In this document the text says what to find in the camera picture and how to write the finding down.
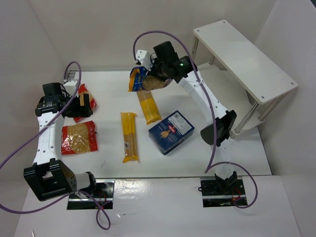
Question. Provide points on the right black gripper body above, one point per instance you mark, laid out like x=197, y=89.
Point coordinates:
x=158, y=70

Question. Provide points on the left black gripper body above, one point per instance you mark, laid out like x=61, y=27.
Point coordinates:
x=82, y=106

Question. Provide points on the blue orange pasta bag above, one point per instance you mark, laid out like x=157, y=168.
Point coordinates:
x=139, y=80

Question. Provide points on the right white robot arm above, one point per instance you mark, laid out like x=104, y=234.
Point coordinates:
x=220, y=120

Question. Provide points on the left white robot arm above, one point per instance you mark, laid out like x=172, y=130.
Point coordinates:
x=49, y=177

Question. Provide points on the dark blue pasta box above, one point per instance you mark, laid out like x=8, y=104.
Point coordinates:
x=169, y=133

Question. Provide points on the white two-tier shelf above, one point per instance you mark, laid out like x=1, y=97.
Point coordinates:
x=240, y=75

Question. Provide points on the red macaroni bag upper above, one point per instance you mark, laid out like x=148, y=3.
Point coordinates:
x=83, y=90

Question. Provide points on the red macaroni bag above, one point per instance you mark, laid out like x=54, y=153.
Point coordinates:
x=83, y=90
x=79, y=139

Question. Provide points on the red macaroni bag lower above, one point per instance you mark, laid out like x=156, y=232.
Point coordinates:
x=79, y=139

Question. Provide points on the yellow spaghetti pack left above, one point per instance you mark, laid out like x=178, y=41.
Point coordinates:
x=129, y=136

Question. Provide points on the yellow spaghetti pack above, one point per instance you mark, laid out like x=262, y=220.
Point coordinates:
x=129, y=136
x=148, y=106

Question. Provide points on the yellow spaghetti pack right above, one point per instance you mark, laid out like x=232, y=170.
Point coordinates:
x=148, y=106

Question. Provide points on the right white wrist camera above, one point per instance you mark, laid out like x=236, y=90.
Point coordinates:
x=143, y=59

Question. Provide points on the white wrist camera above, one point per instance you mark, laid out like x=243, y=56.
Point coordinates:
x=143, y=59
x=71, y=86

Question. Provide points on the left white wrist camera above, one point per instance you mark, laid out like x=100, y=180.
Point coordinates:
x=71, y=86

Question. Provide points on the aluminium rail left edge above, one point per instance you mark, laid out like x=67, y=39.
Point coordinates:
x=71, y=75

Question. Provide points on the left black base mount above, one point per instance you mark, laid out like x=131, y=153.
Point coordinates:
x=103, y=195

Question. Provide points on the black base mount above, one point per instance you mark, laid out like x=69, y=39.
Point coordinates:
x=103, y=195
x=212, y=196

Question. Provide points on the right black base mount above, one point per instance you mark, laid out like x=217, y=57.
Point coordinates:
x=212, y=196

